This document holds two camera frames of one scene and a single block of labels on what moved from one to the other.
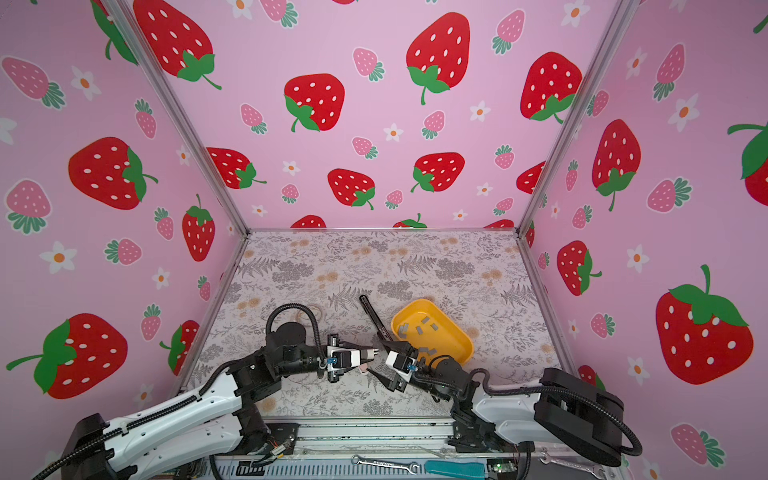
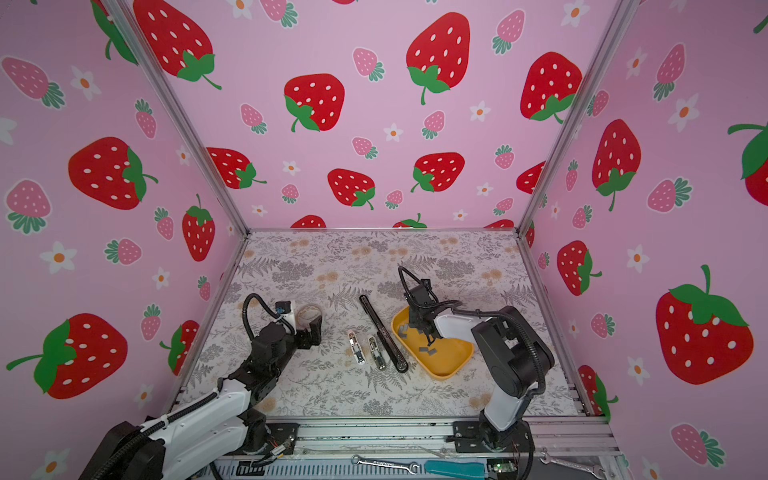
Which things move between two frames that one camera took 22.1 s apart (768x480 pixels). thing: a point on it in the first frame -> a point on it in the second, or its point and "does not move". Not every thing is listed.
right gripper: (391, 384) -> (411, 319)
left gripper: (335, 343) -> (315, 330)
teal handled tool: (471, 470) does not move
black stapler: (375, 320) does not move
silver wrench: (411, 467) does not move
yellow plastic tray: (433, 332) does not move
